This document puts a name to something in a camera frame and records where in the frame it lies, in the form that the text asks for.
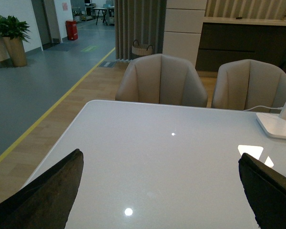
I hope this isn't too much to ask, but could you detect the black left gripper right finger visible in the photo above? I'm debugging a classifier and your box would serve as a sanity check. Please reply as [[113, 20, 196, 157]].
[[238, 153, 286, 229]]

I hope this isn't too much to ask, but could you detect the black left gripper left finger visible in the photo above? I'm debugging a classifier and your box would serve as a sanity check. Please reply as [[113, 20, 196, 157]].
[[0, 149, 84, 229]]

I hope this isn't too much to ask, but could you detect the white desk lamp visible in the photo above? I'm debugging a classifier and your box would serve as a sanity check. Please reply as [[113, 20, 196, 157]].
[[256, 102, 286, 139]]

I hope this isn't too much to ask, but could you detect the beige chair right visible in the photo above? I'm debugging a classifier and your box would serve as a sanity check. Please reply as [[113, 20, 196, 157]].
[[211, 59, 286, 114]]

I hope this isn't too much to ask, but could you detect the beige chair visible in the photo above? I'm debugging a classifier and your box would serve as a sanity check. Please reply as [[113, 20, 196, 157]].
[[211, 59, 286, 114], [115, 54, 208, 107]]

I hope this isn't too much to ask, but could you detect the dark floor mat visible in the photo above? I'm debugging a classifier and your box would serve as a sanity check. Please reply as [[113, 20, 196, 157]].
[[98, 61, 116, 68]]

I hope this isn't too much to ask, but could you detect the tan plant pot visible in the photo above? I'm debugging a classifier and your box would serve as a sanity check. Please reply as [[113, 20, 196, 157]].
[[3, 37, 27, 67]]

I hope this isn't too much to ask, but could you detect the beige chair left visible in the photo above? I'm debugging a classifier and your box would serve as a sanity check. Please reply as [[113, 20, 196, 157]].
[[115, 54, 208, 107]]

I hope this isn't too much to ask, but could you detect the dark counter cabinet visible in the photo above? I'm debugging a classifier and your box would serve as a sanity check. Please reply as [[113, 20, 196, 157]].
[[195, 19, 286, 72]]

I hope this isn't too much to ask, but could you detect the red bin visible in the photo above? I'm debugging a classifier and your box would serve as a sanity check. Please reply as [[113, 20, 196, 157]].
[[66, 20, 78, 41]]

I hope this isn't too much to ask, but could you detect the green potted plant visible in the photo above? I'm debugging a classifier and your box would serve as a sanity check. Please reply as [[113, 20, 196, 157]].
[[0, 15, 30, 42]]

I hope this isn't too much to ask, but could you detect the white drawer cabinet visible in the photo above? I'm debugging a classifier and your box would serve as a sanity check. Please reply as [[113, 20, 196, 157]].
[[163, 0, 207, 65]]

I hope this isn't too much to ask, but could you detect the distant black-legged table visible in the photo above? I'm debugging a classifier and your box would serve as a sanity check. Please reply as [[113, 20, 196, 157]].
[[92, 7, 110, 26]]

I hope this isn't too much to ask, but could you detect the gray curtain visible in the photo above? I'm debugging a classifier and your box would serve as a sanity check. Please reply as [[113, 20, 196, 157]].
[[114, 0, 167, 61]]

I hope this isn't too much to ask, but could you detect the white lamp cable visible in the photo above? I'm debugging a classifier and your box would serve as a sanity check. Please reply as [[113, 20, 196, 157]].
[[243, 105, 283, 112]]

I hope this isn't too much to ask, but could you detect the woven basket with handles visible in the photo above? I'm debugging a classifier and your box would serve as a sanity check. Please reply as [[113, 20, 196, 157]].
[[132, 40, 153, 56]]

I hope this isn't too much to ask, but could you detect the pink wall notice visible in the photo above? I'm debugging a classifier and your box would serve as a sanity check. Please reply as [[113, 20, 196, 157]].
[[62, 2, 68, 11]]

